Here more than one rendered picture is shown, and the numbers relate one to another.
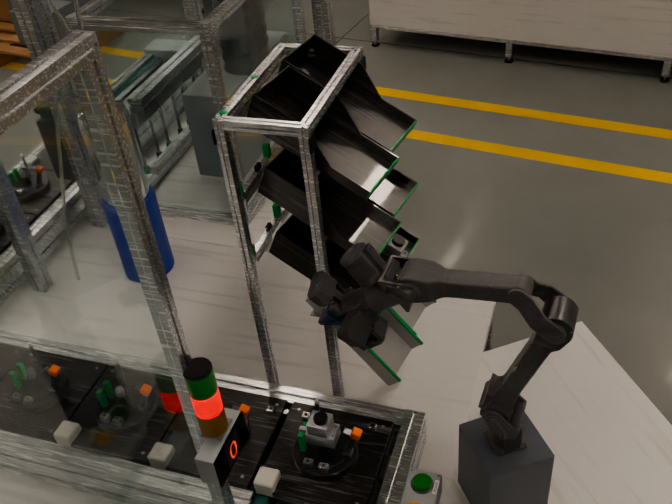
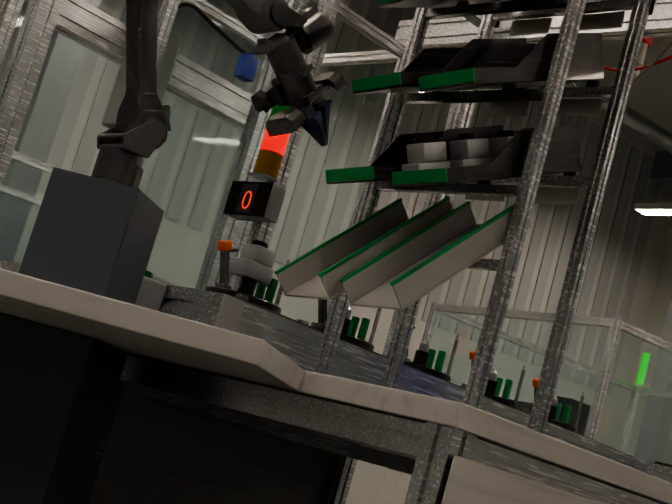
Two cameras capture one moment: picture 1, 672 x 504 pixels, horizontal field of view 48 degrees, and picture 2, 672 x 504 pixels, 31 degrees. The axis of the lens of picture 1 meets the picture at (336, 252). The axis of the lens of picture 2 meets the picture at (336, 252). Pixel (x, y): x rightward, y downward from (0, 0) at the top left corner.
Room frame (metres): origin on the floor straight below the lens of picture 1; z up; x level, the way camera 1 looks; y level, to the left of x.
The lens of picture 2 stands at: (2.02, -1.80, 0.75)
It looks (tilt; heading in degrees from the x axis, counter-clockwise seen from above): 10 degrees up; 115
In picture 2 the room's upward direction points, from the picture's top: 16 degrees clockwise
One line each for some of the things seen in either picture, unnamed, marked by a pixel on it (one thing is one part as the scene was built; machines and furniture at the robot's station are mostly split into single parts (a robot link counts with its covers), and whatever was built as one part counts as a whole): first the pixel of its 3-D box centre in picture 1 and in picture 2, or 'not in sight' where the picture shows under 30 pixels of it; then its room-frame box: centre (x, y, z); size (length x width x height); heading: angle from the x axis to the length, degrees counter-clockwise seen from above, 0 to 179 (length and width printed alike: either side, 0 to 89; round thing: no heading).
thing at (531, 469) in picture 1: (503, 469); (90, 251); (0.93, -0.30, 0.96); 0.14 x 0.14 x 0.20; 14
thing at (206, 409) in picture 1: (206, 399); (274, 141); (0.88, 0.25, 1.34); 0.05 x 0.05 x 0.05
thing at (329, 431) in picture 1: (317, 426); (259, 262); (1.02, 0.08, 1.06); 0.08 x 0.04 x 0.07; 68
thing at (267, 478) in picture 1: (267, 481); not in sight; (0.96, 0.20, 0.97); 0.05 x 0.05 x 0.04; 68
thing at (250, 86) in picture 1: (313, 239); (482, 186); (1.40, 0.05, 1.26); 0.36 x 0.21 x 0.80; 158
